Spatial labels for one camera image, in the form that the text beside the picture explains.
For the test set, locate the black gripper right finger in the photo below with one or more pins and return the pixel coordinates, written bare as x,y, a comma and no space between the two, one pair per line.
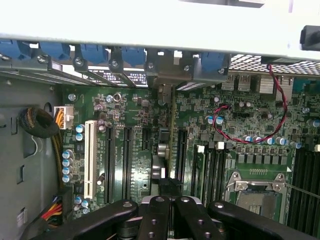
192,220

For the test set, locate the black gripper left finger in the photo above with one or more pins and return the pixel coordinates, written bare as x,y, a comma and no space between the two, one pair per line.
155,220

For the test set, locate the long black expansion slot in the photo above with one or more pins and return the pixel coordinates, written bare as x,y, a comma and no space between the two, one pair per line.
110,162
181,155
128,162

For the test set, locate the CPU socket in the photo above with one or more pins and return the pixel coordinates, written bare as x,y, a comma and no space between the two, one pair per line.
257,205

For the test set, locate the short black expansion slot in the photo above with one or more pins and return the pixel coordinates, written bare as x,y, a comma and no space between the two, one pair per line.
147,138

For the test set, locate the white expansion slot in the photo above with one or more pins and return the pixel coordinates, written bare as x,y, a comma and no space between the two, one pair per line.
90,155

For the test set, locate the green motherboard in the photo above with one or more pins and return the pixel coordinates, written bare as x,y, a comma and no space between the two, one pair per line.
140,112

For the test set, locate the thin locking lever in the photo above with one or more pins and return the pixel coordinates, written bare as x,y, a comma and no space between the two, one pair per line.
302,191

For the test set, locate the white power connector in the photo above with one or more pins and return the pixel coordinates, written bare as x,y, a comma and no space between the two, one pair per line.
67,115

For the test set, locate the silver USB port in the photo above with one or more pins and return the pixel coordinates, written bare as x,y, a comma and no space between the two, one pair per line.
244,83
228,83

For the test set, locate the black open PC case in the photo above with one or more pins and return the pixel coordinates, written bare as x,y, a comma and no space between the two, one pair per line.
25,155

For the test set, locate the silver finned port block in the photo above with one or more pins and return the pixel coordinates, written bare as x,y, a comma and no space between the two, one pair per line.
267,85

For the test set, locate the blue slot clip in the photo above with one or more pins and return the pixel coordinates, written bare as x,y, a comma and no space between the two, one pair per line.
56,51
211,62
133,56
93,53
12,50

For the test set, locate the metal slot blanking plate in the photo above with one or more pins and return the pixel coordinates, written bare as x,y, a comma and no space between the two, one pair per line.
80,62
115,63

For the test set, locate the black lock tab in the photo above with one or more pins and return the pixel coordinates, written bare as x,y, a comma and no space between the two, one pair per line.
311,37

